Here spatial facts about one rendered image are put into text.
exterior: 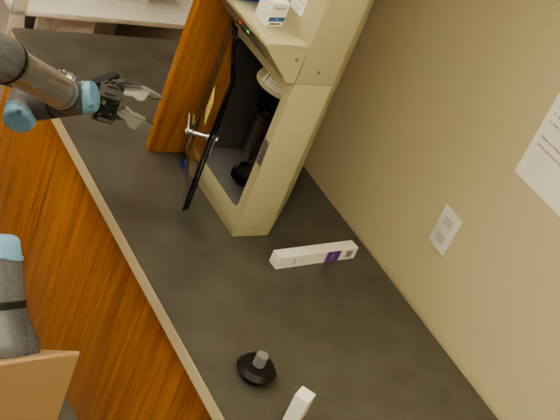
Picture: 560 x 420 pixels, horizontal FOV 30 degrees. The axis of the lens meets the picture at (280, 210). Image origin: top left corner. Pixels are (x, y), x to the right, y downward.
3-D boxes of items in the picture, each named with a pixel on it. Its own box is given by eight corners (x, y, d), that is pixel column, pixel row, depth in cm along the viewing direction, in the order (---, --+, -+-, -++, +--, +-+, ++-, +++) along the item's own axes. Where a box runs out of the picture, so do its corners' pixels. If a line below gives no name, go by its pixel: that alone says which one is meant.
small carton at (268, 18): (270, 15, 247) (278, -8, 244) (282, 26, 245) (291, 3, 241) (253, 15, 244) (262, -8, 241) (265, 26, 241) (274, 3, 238)
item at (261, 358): (262, 358, 237) (271, 337, 233) (279, 388, 231) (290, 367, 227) (227, 362, 232) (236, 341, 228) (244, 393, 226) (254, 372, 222)
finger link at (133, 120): (145, 142, 255) (112, 122, 252) (147, 129, 260) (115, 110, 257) (152, 133, 254) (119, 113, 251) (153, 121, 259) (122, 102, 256)
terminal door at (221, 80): (188, 150, 287) (235, 23, 266) (183, 214, 262) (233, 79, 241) (186, 150, 287) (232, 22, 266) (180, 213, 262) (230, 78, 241)
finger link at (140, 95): (160, 107, 250) (122, 107, 250) (162, 96, 255) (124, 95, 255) (160, 97, 248) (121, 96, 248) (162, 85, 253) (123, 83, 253)
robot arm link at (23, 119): (39, 107, 234) (49, 73, 241) (-7, 112, 236) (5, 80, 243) (53, 132, 239) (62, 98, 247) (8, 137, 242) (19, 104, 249)
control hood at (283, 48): (237, 14, 266) (249, -21, 261) (295, 84, 246) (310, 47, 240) (197, 10, 260) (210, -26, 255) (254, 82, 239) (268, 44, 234)
